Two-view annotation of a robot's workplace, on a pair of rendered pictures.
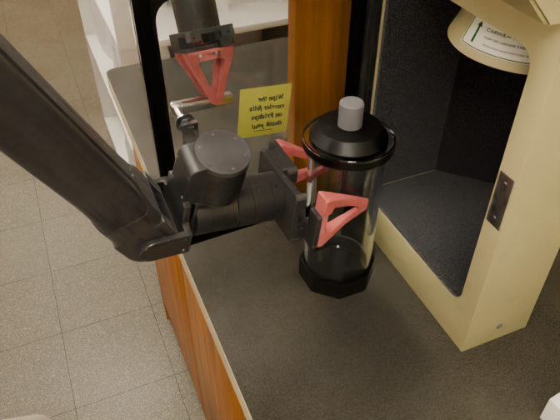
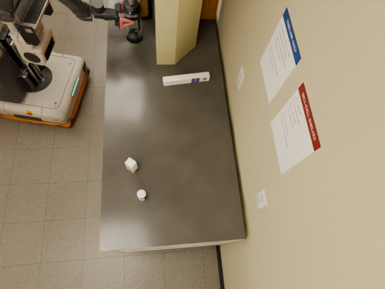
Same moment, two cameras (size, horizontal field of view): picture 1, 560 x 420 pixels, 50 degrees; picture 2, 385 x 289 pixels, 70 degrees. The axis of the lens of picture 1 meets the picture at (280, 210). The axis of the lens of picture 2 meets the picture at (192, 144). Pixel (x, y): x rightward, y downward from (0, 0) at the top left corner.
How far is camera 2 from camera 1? 1.11 m
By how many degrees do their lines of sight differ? 27
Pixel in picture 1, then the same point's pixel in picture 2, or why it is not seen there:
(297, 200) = (114, 17)
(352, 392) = (128, 64)
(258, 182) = (109, 10)
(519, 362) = (167, 70)
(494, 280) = (158, 49)
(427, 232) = not seen: hidden behind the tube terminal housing
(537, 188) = (161, 30)
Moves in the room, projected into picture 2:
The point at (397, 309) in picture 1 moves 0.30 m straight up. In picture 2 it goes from (149, 51) to (147, 12)
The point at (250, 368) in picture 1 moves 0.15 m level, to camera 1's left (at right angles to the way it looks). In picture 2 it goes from (110, 53) to (87, 45)
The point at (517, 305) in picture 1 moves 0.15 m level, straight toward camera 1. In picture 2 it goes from (169, 57) to (148, 70)
